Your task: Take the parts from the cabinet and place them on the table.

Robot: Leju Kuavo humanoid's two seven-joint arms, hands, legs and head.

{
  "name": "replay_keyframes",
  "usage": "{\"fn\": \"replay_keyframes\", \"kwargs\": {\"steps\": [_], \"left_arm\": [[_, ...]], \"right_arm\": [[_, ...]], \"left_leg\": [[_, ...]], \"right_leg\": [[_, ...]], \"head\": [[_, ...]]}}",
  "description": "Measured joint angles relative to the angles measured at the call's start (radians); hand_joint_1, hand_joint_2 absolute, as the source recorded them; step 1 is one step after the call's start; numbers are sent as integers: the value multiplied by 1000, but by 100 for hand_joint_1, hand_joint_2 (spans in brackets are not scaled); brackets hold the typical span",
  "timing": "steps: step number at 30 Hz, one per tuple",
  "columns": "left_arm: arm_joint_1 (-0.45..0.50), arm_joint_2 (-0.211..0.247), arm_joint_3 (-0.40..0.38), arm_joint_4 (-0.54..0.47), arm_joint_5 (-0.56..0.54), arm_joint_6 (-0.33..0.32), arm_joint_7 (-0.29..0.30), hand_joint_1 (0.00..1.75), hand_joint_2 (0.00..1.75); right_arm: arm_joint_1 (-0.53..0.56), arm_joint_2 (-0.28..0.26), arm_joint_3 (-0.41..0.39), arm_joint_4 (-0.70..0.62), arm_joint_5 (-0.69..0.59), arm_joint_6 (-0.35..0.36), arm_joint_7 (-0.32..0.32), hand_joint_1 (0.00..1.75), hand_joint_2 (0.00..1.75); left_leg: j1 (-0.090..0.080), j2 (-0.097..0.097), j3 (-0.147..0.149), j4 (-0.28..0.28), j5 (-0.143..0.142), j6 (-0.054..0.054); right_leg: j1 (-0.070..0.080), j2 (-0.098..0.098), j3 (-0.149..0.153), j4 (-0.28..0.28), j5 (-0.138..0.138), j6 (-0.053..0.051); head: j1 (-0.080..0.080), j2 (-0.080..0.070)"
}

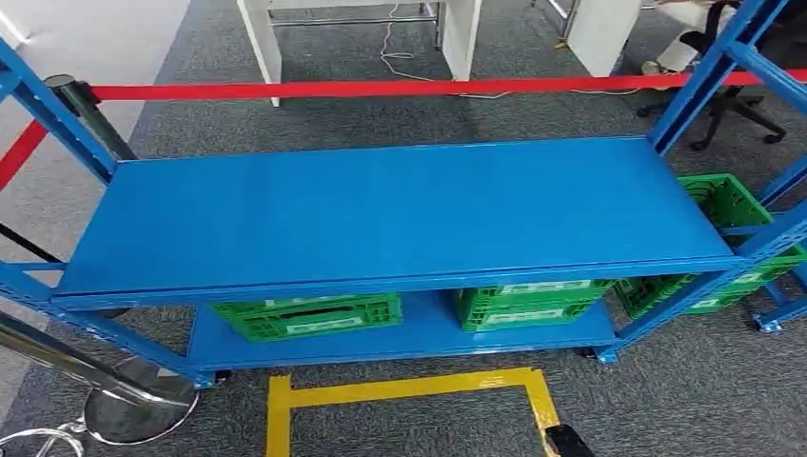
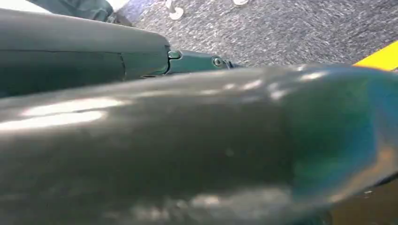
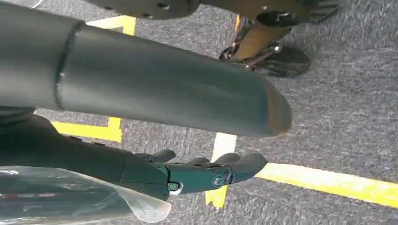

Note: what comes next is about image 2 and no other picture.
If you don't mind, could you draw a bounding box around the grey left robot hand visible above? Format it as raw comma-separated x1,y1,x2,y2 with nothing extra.
0,7,398,225

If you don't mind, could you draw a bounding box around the dark green cloth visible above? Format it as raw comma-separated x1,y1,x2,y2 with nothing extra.
26,0,134,27

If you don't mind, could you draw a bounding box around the yellow tape strip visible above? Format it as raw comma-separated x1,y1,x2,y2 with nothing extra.
352,39,398,73

